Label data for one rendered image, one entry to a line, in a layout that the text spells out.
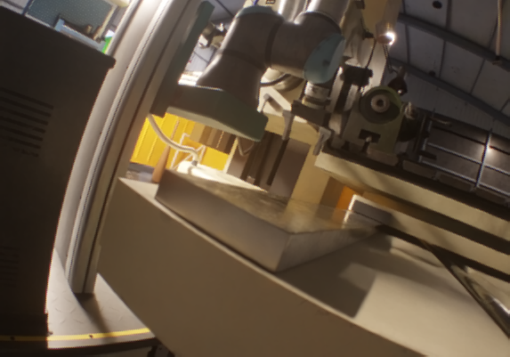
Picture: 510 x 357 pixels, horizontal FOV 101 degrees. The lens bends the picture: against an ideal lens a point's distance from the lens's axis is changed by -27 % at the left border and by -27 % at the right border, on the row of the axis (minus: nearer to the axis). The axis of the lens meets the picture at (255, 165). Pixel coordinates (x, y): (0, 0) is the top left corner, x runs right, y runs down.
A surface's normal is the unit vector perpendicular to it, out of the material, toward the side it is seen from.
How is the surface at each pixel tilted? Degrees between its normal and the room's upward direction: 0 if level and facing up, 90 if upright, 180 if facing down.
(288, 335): 90
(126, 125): 90
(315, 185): 90
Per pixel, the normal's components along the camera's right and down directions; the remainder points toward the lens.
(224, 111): 0.72, 0.29
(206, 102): -0.59, -0.23
